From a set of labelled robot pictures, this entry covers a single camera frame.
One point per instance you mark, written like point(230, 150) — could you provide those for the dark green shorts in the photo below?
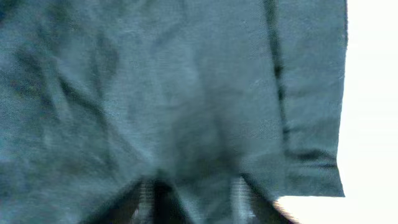
point(98, 95)

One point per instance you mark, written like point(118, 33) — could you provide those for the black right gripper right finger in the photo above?
point(248, 207)

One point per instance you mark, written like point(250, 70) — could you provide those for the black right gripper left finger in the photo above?
point(135, 205)

